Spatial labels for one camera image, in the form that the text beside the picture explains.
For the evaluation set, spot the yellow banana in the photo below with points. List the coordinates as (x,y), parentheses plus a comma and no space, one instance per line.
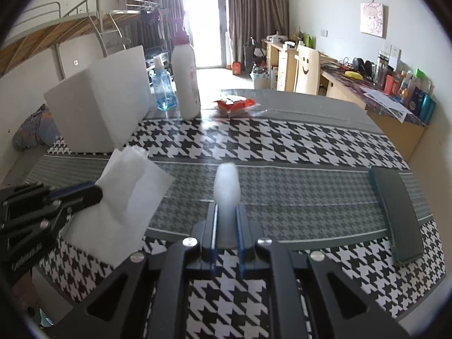
(354,75)

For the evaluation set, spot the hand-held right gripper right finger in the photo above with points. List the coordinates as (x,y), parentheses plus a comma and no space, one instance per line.
(241,229)

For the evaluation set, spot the white bottle red cap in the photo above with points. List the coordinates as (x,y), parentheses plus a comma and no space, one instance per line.
(186,81)

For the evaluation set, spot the white wall socket panel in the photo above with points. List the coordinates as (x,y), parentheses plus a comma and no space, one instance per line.
(392,52)

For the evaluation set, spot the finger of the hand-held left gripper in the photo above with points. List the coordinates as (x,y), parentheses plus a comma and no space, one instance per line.
(70,189)
(86,196)

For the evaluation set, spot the clear blue liquid bottle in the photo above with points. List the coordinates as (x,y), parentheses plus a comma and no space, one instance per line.
(164,90)

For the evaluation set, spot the cartoon wall poster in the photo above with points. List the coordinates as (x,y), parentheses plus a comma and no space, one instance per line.
(372,20)

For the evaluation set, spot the grey patterned blanket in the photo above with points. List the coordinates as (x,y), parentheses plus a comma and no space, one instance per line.
(35,127)

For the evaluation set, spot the white tissue sheet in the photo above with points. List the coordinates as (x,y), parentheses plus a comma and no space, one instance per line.
(134,201)

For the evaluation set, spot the white foam box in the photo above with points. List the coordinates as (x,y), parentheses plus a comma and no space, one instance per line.
(99,106)

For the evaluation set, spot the black round appliance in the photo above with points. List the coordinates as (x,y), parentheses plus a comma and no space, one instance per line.
(362,67)

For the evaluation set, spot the glass balcony door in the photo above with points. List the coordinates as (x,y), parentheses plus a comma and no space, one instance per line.
(206,21)

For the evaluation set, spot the orange box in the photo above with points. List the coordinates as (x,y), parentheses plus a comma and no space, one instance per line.
(237,68)

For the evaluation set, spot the green packet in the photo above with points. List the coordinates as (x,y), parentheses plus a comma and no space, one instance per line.
(308,40)

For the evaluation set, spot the houndstooth tablecloth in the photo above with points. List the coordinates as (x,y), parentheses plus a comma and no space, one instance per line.
(282,148)

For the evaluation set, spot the red snack packet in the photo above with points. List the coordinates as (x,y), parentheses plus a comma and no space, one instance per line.
(235,106)

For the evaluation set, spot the grey metal bunk bed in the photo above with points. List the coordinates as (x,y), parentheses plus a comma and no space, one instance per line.
(42,39)
(120,24)

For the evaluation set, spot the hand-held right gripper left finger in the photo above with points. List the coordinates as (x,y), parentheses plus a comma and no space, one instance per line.
(213,229)

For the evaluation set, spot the long wooden desk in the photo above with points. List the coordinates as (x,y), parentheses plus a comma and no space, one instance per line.
(388,130)

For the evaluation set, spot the cluster of toiletry bottles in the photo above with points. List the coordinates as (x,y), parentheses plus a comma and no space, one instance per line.
(413,91)

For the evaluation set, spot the dark hanging clothes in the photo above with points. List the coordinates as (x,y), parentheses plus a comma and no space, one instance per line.
(149,17)

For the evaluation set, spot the white paper sheet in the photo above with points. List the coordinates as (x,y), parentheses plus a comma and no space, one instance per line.
(386,104)

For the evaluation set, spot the grey trash bin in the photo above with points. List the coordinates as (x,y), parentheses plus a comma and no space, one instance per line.
(260,78)

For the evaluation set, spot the black folded rack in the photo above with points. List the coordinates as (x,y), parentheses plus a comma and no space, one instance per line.
(253,54)

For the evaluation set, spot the dark green case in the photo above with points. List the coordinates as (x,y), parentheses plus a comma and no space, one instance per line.
(397,215)

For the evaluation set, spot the wooden smiley face chair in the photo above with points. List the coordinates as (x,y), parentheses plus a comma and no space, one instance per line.
(306,70)

